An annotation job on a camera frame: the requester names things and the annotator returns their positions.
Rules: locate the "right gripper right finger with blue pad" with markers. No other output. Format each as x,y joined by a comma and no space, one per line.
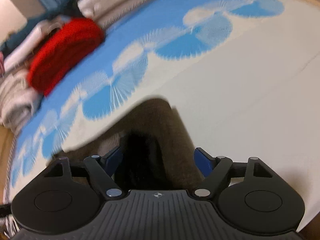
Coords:
215,171

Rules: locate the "blue white patterned bedsheet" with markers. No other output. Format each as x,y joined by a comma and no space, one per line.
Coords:
242,74

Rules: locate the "white folded pillow bedding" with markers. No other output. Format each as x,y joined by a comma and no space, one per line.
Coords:
32,40

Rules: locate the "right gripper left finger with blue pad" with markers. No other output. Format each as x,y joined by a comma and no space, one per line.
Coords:
101,169

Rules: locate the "wooden bed headboard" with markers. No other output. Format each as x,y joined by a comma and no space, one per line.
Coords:
7,141

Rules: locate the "red folded blanket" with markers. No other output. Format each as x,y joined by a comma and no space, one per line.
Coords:
63,51

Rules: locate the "blue shark plush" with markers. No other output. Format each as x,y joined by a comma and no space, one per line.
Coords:
66,8

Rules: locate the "brown corduroy pants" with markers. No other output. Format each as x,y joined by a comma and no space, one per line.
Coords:
157,151

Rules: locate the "white plush toy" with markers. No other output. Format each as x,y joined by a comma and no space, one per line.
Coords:
89,8

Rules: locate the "white folded quilt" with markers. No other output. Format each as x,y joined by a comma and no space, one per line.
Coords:
19,101

